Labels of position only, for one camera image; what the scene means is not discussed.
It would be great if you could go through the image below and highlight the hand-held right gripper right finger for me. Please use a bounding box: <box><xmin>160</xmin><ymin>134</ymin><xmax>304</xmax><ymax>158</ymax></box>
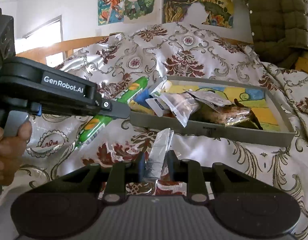
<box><xmin>166</xmin><ymin>150</ymin><xmax>274</xmax><ymax>203</ymax></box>

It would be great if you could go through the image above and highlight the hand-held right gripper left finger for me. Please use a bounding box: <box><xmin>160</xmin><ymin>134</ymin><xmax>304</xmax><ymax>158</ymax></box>
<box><xmin>41</xmin><ymin>151</ymin><xmax>147</xmax><ymax>203</ymax></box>

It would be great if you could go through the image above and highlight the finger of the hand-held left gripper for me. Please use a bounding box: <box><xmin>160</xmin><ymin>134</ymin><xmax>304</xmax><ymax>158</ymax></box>
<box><xmin>94</xmin><ymin>99</ymin><xmax>131</xmax><ymax>120</ymax></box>

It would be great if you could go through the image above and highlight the silver foil snack packet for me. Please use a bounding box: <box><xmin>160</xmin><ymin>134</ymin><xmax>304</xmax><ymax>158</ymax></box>
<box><xmin>145</xmin><ymin>128</ymin><xmax>175</xmax><ymax>180</ymax></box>

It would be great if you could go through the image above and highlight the green tube snack packet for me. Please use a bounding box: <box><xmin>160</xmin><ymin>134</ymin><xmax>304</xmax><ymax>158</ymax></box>
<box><xmin>75</xmin><ymin>76</ymin><xmax>149</xmax><ymax>148</ymax></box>

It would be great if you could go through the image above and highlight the grey tray with painted bottom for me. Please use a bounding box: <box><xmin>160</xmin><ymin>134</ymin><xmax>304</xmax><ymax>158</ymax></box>
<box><xmin>130</xmin><ymin>76</ymin><xmax>296</xmax><ymax>147</ymax></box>

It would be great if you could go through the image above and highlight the clear rice cracker packet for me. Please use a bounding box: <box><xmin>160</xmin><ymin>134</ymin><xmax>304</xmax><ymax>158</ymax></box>
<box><xmin>209</xmin><ymin>104</ymin><xmax>252</xmax><ymax>126</ymax></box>

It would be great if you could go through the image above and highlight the dark brown snack packet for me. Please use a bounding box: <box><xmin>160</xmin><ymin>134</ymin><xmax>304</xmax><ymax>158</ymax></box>
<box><xmin>233</xmin><ymin>98</ymin><xmax>262</xmax><ymax>130</ymax></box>

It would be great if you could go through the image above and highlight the person's left hand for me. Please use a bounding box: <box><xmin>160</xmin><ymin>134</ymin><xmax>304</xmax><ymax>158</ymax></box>
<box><xmin>0</xmin><ymin>121</ymin><xmax>33</xmax><ymax>187</ymax></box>

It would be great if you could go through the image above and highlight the white and blue snack packet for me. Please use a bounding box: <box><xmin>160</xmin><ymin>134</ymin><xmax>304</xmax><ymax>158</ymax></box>
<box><xmin>145</xmin><ymin>97</ymin><xmax>171</xmax><ymax>117</ymax></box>

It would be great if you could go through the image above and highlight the clear brown granular snack packet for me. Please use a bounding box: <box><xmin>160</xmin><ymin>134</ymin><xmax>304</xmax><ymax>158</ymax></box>
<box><xmin>164</xmin><ymin>92</ymin><xmax>202</xmax><ymax>128</ymax></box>

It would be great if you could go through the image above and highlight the silver sachet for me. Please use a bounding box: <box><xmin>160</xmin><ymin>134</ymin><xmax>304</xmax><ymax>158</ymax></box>
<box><xmin>188</xmin><ymin>90</ymin><xmax>232</xmax><ymax>105</ymax></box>

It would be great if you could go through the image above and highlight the floral printed blanket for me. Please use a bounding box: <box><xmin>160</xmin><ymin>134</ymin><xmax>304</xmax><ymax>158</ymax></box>
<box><xmin>0</xmin><ymin>22</ymin><xmax>308</xmax><ymax>240</ymax></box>

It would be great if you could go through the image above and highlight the red-haired cartoon figure poster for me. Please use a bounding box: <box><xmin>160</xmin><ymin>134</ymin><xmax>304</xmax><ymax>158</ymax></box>
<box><xmin>98</xmin><ymin>0</ymin><xmax>126</xmax><ymax>27</ymax></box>

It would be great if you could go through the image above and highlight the blond cartoon figure poster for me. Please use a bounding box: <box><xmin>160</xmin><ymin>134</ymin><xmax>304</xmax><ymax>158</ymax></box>
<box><xmin>123</xmin><ymin>0</ymin><xmax>156</xmax><ymax>24</ymax></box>

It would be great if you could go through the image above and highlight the torn colourful painting poster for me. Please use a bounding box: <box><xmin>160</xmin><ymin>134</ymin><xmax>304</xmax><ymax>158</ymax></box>
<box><xmin>163</xmin><ymin>0</ymin><xmax>234</xmax><ymax>28</ymax></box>

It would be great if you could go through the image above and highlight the olive quilted jacket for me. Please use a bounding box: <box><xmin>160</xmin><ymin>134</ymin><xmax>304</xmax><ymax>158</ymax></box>
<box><xmin>246</xmin><ymin>0</ymin><xmax>308</xmax><ymax>68</ymax></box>

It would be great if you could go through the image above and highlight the wooden bed frame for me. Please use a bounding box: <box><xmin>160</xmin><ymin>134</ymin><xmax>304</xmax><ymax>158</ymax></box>
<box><xmin>15</xmin><ymin>32</ymin><xmax>308</xmax><ymax>77</ymax></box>

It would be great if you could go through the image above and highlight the white window frame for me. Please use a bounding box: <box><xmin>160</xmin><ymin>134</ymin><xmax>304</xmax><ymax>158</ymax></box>
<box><xmin>15</xmin><ymin>15</ymin><xmax>67</xmax><ymax>68</ymax></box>

